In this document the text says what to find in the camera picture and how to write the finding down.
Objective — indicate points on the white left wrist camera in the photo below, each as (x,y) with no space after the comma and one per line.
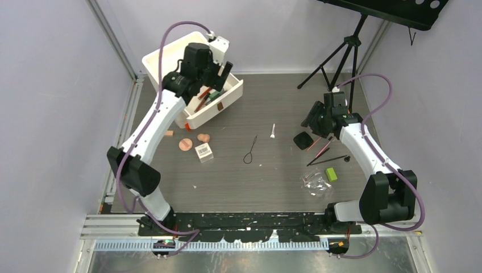
(219,46)

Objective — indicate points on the black hair loop tool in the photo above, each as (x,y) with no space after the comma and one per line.
(248,158)

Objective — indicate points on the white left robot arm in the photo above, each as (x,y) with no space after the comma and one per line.
(131,162)

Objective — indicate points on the black compact case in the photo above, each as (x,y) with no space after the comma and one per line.
(303,140)

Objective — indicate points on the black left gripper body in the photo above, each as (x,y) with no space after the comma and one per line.
(210,77)

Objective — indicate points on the white drawer organizer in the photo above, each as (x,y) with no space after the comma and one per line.
(207,103)

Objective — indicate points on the white small cream tube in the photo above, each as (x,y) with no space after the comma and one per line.
(272,135)

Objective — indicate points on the lime green block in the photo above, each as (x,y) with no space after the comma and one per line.
(331,174)

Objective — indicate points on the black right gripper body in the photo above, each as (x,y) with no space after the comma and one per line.
(317,119)

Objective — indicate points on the green lip balm tube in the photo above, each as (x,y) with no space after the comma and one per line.
(214,95)

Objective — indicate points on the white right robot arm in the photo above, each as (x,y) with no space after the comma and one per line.
(388,194)

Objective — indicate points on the black music stand tray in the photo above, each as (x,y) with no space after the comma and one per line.
(419,15)

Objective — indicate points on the white barcode box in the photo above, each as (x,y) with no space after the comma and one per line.
(204,152)

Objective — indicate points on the pink lip pencil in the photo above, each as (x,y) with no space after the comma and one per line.
(313,144)

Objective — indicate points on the black makeup pencil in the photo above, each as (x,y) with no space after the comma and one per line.
(318,156)
(331,159)

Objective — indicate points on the pink eyebrow brush comb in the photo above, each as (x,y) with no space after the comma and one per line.
(324,148)

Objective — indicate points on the clear plastic bag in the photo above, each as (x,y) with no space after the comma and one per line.
(316,184)

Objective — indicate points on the pink powder puff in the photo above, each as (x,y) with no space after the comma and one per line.
(185,144)

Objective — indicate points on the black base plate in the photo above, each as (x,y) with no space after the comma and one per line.
(258,227)

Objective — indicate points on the beige makeup sponge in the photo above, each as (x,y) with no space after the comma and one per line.
(204,138)

